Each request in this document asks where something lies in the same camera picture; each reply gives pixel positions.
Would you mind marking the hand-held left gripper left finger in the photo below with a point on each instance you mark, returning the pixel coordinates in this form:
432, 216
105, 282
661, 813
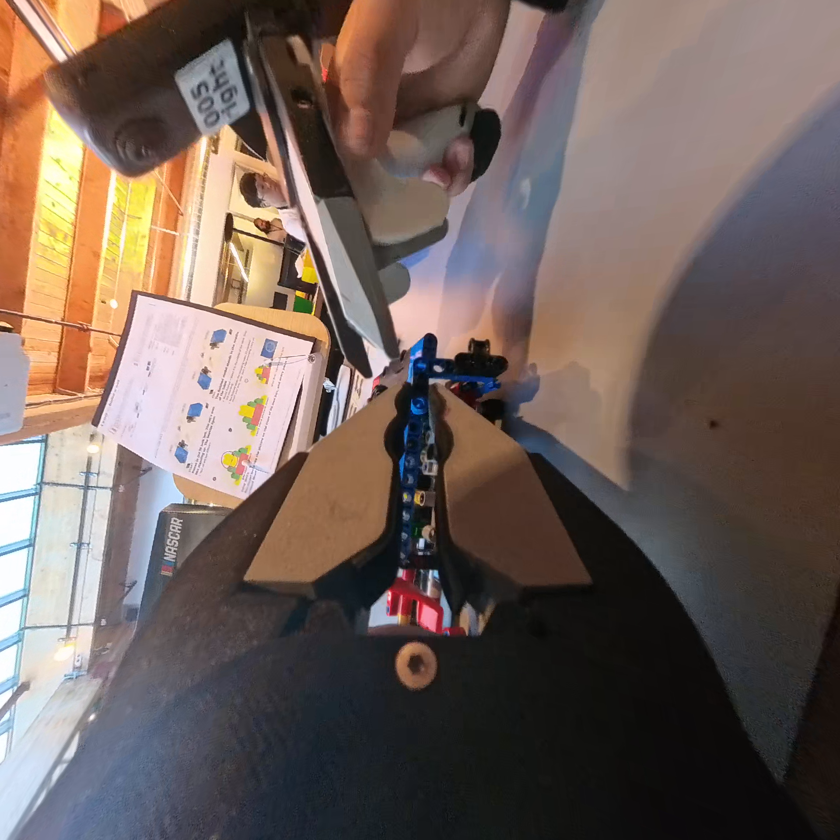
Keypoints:
328, 512

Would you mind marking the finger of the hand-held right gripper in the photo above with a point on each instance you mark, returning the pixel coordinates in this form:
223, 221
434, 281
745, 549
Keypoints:
328, 289
358, 262

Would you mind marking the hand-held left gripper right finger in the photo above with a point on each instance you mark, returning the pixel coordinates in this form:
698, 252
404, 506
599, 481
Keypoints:
518, 518

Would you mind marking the partly built toy car chassis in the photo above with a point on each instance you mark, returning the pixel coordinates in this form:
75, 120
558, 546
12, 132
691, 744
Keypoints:
413, 472

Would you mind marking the blue L-shaped toy beam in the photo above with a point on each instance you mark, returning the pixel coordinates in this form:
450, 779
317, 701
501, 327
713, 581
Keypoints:
420, 354

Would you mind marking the small black toy connector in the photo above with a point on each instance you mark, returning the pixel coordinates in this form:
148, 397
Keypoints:
479, 361

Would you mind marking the person's right hand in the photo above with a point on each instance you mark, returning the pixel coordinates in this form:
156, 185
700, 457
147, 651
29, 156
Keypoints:
420, 52

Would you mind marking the yellow plastic block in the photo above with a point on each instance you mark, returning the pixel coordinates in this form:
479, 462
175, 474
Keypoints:
308, 269

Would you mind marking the green plastic block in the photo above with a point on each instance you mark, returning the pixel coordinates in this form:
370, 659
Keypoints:
303, 304

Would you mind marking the wooden document stand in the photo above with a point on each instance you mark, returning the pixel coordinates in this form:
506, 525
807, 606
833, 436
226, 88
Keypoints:
315, 328

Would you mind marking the toy car set box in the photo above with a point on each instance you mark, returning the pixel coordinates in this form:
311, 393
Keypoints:
177, 544

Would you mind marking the printed instruction sheet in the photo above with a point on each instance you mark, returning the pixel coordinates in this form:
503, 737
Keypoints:
197, 394

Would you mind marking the large grid window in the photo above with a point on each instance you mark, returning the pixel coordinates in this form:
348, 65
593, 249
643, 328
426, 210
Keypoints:
16, 525

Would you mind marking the white wall-mounted device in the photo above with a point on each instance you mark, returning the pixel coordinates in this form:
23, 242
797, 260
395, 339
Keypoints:
13, 380

